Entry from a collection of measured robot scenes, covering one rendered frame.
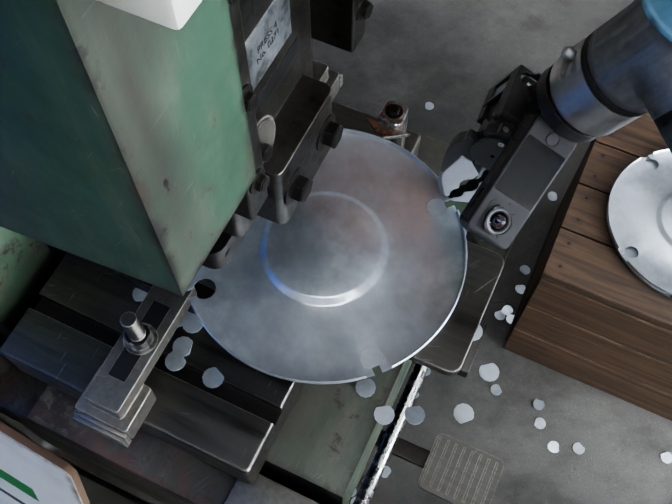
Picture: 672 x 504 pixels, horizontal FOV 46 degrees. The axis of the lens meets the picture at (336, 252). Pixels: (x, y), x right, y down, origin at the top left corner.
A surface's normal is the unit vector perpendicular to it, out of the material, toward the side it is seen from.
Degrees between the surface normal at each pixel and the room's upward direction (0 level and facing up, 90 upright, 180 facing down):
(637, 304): 0
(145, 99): 90
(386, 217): 0
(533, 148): 42
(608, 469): 0
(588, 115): 88
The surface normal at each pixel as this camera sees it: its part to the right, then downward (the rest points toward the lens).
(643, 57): -0.80, 0.38
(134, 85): 0.90, 0.38
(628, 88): -0.50, 0.75
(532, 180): 0.16, 0.25
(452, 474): 0.00, -0.45
